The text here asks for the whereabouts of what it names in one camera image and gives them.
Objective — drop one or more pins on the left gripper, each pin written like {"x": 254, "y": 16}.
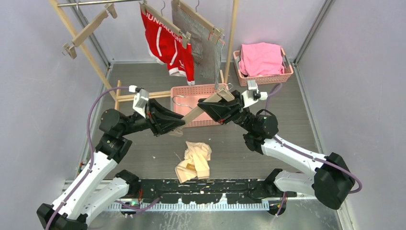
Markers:
{"x": 160, "y": 120}

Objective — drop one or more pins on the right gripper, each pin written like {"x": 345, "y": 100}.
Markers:
{"x": 223, "y": 110}

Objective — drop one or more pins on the beige clip hanger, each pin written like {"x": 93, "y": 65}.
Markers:
{"x": 77, "y": 40}
{"x": 194, "y": 103}

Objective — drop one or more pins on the beige underwear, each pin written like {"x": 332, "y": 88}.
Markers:
{"x": 195, "y": 163}

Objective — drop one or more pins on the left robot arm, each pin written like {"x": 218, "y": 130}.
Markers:
{"x": 79, "y": 205}

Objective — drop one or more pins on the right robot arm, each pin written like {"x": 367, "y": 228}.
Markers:
{"x": 327, "y": 177}

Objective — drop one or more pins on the grey striped underwear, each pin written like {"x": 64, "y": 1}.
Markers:
{"x": 206, "y": 54}

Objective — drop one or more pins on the red underwear white trim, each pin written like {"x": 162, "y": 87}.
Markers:
{"x": 165, "y": 47}

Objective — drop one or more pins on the beige hanger holding striped underwear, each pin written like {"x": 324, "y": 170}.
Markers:
{"x": 217, "y": 33}

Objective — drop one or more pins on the beige hanger holding red underwear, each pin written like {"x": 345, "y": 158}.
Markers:
{"x": 145, "y": 7}

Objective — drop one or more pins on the empty beige clip hanger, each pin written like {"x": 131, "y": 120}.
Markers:
{"x": 77, "y": 40}

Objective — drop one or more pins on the wooden clothes rack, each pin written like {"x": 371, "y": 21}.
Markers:
{"x": 116, "y": 93}

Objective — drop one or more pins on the pink cloth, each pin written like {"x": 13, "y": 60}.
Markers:
{"x": 261, "y": 59}

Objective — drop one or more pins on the pink basket with clothes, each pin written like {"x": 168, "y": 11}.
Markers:
{"x": 264, "y": 79}

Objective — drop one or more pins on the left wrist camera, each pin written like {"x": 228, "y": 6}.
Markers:
{"x": 140, "y": 100}

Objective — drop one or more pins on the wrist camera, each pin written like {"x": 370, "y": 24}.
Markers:
{"x": 252, "y": 95}
{"x": 140, "y": 100}

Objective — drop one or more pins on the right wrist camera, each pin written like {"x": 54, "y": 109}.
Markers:
{"x": 252, "y": 95}

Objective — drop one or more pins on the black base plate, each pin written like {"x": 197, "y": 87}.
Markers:
{"x": 236, "y": 191}

